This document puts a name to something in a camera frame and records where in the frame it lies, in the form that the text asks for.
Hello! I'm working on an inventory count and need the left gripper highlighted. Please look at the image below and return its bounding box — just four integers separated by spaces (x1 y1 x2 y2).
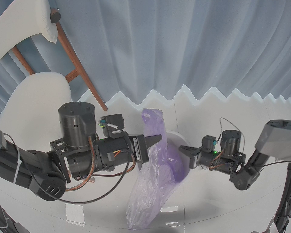
67 134 162 181

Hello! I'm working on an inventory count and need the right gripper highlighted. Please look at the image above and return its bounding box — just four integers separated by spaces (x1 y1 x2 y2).
179 146 231 175

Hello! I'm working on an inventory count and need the purple plastic bag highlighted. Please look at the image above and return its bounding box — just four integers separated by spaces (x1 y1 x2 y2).
126 108 182 230

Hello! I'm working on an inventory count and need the white trash bin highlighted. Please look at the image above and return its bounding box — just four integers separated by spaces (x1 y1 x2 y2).
137 130 193 183

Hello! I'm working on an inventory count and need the pale blue curtain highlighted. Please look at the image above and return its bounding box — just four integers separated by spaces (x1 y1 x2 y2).
0 0 291 115

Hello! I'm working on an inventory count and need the white cushioned wooden chair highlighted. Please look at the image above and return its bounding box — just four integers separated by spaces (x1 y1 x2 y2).
0 0 108 183

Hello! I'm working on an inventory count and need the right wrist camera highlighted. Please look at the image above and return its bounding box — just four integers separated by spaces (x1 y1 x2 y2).
202 135 216 153

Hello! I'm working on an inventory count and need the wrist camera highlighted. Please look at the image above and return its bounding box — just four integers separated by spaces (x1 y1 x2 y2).
202 135 216 153
100 113 125 139

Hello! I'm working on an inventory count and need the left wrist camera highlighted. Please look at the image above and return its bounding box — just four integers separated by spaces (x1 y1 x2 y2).
100 113 125 139

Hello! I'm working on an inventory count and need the black cable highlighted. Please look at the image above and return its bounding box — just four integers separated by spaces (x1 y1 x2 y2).
219 117 245 148
53 128 137 204

